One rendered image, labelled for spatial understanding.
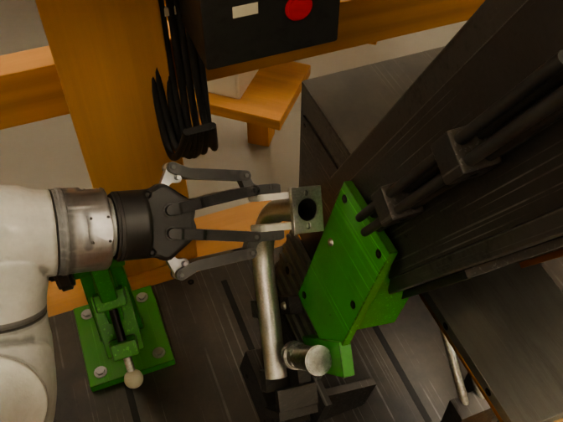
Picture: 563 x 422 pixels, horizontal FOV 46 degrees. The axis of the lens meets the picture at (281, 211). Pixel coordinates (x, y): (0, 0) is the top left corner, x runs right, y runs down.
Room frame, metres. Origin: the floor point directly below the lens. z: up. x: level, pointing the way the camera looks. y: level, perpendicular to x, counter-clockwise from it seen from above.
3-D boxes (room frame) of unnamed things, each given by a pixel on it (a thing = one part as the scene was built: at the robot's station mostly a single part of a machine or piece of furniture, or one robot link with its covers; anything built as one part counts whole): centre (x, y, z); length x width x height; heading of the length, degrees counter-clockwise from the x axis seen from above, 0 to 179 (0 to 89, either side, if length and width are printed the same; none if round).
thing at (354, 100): (0.74, -0.20, 1.07); 0.30 x 0.18 x 0.34; 111
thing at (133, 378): (0.47, 0.22, 0.96); 0.06 x 0.03 x 0.06; 21
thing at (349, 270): (0.49, -0.10, 1.17); 0.13 x 0.12 x 0.20; 111
